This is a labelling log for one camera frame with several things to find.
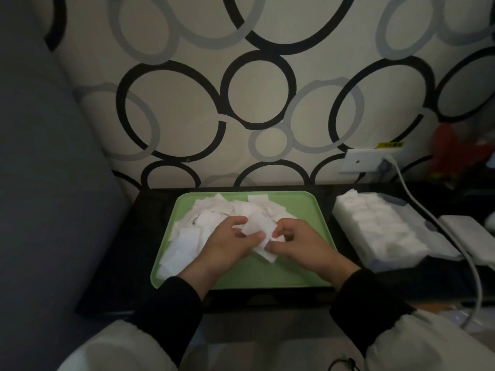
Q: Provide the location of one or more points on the person's left hand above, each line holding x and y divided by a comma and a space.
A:
220, 251

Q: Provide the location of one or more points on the person's right hand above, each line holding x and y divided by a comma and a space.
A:
309, 247

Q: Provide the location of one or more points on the pile of white cotton pads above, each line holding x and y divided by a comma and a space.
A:
181, 243

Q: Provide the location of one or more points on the green plastic tray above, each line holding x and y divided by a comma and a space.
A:
278, 274

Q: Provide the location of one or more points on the clear plastic box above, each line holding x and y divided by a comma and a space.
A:
386, 264

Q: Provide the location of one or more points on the person's left forearm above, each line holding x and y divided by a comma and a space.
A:
154, 332

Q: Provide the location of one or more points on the person's right forearm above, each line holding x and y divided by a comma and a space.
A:
394, 336

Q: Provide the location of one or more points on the yellow warning sticker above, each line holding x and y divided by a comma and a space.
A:
390, 145

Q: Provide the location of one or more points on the white power bank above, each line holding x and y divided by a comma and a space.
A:
468, 235

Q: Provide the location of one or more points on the red decoration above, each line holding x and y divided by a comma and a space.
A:
452, 154

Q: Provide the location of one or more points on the grey upholstered sofa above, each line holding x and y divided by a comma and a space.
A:
46, 208

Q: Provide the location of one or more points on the white wall socket plate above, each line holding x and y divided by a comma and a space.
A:
357, 161

